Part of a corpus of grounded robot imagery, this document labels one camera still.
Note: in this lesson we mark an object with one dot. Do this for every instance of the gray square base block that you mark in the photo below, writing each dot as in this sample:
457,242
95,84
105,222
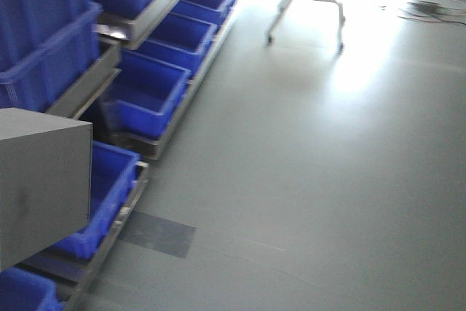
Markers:
45,181

